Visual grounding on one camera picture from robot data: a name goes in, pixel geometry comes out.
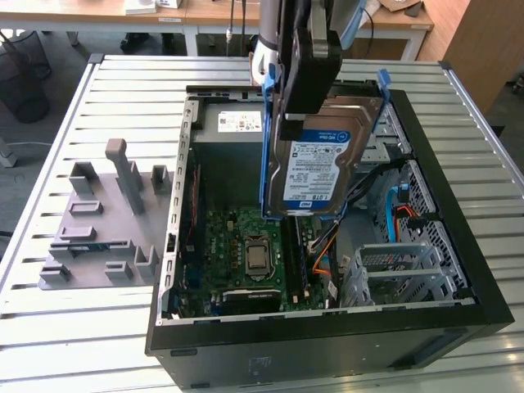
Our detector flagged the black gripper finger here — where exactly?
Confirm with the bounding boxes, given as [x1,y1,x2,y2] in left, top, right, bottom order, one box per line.
[279,114,306,140]

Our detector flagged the hard disk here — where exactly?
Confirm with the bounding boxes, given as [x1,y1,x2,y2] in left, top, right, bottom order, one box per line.
[260,67,390,222]

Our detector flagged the metal disk bay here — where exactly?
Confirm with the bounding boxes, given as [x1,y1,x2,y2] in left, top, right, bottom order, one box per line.
[341,241,468,308]

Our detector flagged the grey power supply unit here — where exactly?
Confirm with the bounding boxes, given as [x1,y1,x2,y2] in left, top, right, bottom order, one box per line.
[192,102,269,210]

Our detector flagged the grey metal drive cage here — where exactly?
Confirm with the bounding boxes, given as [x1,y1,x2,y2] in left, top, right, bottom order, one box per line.
[355,97,413,189]

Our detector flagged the brown cardboard piece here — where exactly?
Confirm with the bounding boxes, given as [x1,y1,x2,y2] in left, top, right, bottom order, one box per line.
[378,0,422,13]

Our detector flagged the black RAM slot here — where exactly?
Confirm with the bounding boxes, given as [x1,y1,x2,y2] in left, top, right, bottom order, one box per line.
[284,220,299,302]

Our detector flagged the silver CPU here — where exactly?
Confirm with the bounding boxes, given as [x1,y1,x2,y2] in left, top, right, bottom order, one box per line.
[245,241,271,275]

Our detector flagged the green motherboard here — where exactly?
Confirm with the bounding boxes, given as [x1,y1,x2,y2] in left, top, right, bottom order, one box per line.
[175,206,328,318]

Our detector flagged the black graphics card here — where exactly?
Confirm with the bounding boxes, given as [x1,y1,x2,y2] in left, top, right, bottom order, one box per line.
[220,288,283,316]

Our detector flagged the wooden cabinet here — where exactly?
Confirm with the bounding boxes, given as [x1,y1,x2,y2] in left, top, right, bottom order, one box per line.
[417,0,524,115]

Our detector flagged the grey parts rack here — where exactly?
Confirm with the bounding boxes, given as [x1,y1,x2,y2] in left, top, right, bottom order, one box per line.
[38,137,175,291]

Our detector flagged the black PC case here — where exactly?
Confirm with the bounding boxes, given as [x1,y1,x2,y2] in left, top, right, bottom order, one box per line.
[145,84,516,390]

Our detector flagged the grey metal foot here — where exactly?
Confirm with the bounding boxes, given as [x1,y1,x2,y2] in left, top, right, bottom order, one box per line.
[0,137,20,169]

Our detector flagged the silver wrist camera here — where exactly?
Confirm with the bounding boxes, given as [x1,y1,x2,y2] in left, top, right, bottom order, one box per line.
[309,0,333,62]

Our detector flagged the black cable bundle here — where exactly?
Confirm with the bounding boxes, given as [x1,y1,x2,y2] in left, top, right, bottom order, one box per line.
[309,161,404,251]

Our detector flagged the wooden desk white frame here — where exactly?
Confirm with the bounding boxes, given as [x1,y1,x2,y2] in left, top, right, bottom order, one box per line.
[0,0,189,56]
[183,0,435,62]

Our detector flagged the blue data wire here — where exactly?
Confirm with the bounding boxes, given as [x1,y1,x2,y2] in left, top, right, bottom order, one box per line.
[384,183,410,251]

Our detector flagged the red orange power wire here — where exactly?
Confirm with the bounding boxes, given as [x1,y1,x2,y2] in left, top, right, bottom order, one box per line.
[392,206,439,230]

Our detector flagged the orange wire bundle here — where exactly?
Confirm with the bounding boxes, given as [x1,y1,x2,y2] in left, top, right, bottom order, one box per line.
[311,241,333,282]

